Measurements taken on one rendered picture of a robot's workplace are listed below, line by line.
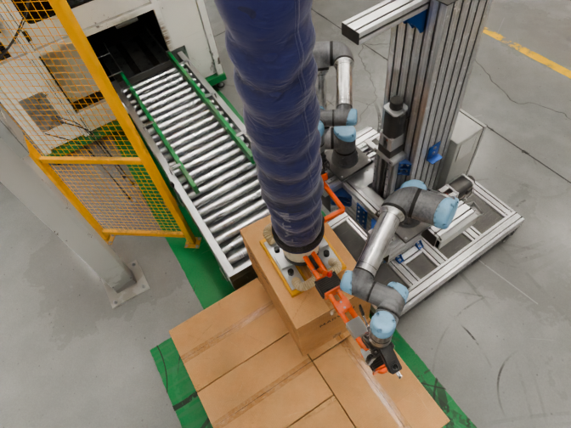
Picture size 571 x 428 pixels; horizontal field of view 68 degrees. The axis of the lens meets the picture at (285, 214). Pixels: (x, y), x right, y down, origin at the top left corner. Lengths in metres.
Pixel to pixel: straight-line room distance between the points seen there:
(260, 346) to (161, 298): 1.15
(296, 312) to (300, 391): 0.57
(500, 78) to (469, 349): 2.75
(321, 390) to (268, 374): 0.29
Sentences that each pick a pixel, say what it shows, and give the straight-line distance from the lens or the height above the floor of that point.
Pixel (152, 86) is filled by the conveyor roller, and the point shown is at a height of 0.54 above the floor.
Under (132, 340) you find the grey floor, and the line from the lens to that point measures 3.32.
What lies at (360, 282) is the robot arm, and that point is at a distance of 1.46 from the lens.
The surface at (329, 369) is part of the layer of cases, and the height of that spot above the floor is 0.54.
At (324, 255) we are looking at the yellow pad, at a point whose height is 1.11.
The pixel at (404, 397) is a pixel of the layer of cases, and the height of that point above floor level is 0.54.
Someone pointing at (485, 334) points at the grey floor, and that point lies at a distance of 3.17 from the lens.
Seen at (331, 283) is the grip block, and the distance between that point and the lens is 1.81.
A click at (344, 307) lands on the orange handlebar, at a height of 1.22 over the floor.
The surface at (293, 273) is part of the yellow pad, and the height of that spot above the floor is 1.11.
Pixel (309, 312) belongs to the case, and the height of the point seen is 1.07.
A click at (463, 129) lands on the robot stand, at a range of 2.38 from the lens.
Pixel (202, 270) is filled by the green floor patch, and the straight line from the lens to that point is 3.36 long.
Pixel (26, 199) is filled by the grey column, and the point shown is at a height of 1.20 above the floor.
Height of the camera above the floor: 2.85
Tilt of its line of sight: 55 degrees down
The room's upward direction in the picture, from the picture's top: 11 degrees counter-clockwise
